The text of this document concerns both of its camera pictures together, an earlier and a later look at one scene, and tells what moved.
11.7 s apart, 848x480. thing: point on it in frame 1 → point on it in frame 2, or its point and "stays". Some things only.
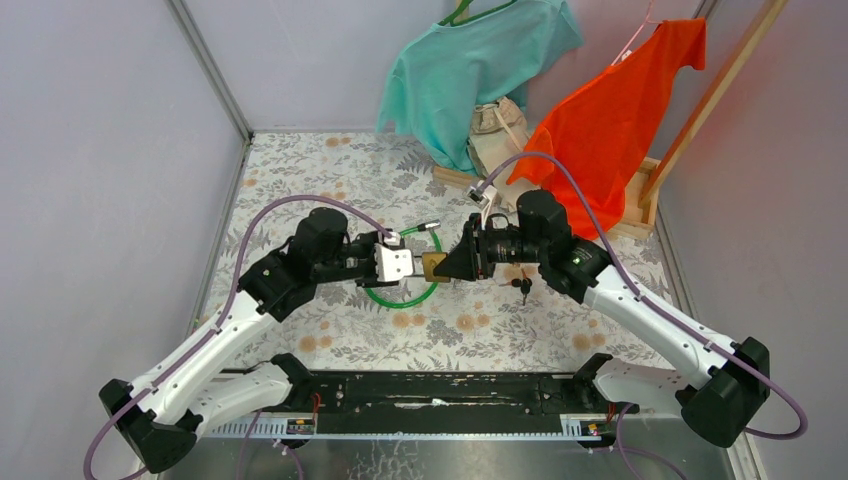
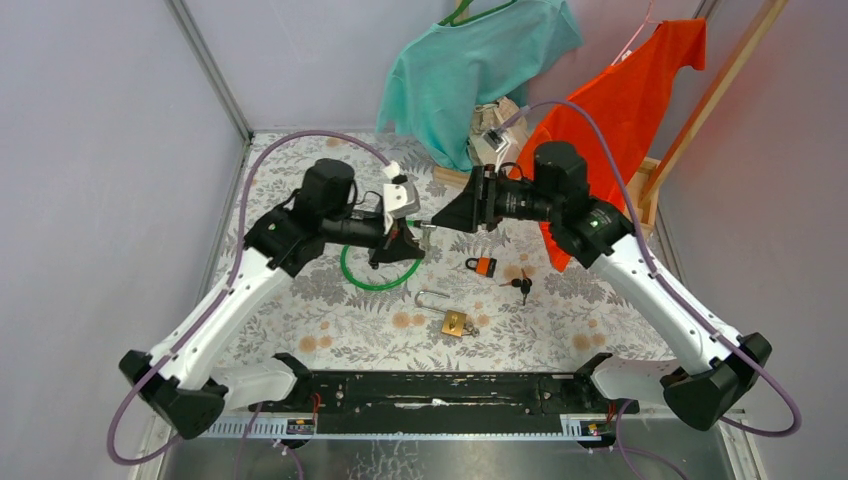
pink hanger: [651, 5] stays
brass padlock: [430, 261] → [453, 323]
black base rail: [427, 405] stays
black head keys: [525, 284] stays
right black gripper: [461, 262] → [475, 204]
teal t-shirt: [433, 85] stays
